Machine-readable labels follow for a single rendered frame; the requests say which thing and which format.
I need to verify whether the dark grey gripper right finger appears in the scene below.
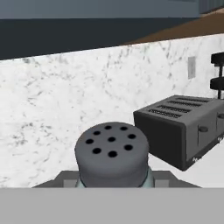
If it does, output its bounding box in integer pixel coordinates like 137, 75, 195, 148
150, 171, 202, 189

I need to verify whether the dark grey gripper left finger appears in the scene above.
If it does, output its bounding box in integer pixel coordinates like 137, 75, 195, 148
31, 170, 81, 189

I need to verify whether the dark grey toaster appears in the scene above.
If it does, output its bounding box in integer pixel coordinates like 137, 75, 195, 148
133, 94, 224, 172

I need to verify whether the grey-capped glass shaker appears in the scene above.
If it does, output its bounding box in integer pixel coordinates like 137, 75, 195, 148
73, 121, 156, 189

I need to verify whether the grey wall cabinet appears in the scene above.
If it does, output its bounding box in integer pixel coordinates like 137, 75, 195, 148
0, 0, 200, 20

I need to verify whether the grey wall outlet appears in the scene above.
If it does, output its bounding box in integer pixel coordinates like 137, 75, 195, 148
187, 56, 197, 81

